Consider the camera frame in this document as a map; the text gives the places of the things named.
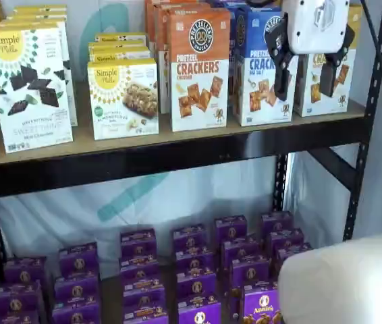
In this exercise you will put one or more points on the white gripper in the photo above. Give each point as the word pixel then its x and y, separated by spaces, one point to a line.
pixel 316 27

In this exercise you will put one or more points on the yellow pretzel crackers box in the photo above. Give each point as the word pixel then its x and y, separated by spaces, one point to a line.
pixel 312 101

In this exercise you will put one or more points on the orange pretzel crackers box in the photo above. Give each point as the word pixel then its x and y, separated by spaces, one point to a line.
pixel 199 84
pixel 160 20
pixel 148 17

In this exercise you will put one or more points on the purple Annie's snack box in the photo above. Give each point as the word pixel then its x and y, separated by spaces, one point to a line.
pixel 240 249
pixel 12 319
pixel 287 256
pixel 285 239
pixel 76 288
pixel 145 315
pixel 194 261
pixel 138 244
pixel 139 270
pixel 143 293
pixel 196 287
pixel 277 222
pixel 78 260
pixel 199 314
pixel 189 238
pixel 250 273
pixel 262 308
pixel 231 229
pixel 16 298
pixel 25 271
pixel 76 314

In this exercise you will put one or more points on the Simple Mills almond bars box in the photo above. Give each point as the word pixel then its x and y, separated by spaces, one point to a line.
pixel 123 101
pixel 120 55
pixel 120 37
pixel 118 45

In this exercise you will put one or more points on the wooden shelf board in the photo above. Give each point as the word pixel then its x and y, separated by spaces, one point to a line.
pixel 110 148

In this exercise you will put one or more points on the Simple Mills sweet thins box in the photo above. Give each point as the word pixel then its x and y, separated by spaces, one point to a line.
pixel 71 101
pixel 40 7
pixel 39 12
pixel 32 111
pixel 35 17

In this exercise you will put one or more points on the purple Annie's snack boxes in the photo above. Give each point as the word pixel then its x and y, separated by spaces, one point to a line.
pixel 110 303

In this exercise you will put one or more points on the black metal shelf frame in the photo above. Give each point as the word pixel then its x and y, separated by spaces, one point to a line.
pixel 143 165

